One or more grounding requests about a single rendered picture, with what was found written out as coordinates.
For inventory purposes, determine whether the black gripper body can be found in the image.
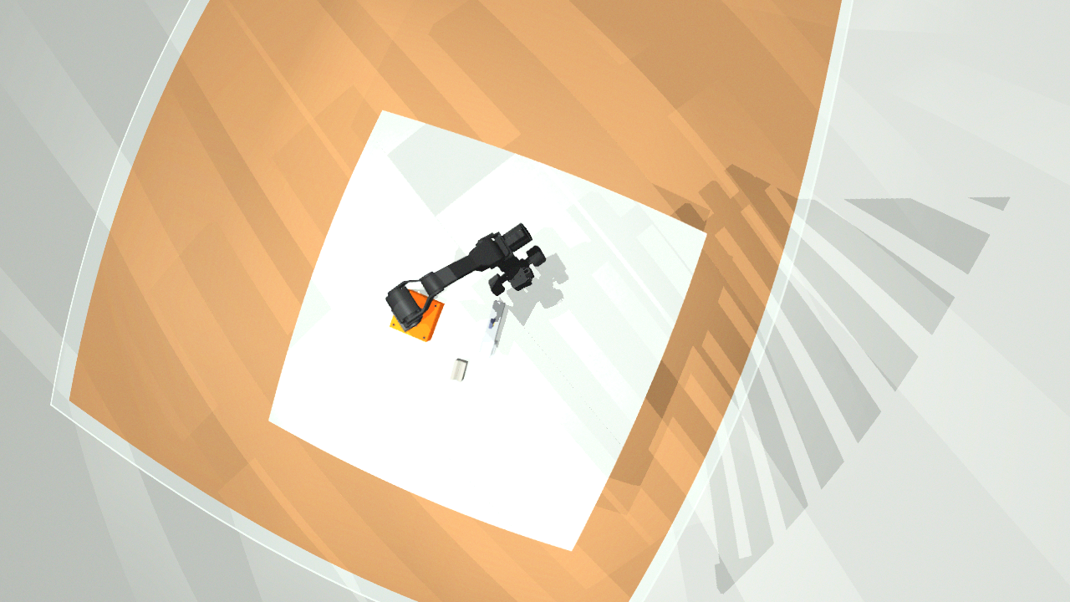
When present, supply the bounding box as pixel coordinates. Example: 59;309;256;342
488;245;546;296

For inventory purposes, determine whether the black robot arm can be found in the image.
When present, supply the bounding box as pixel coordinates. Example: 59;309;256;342
385;222;534;331

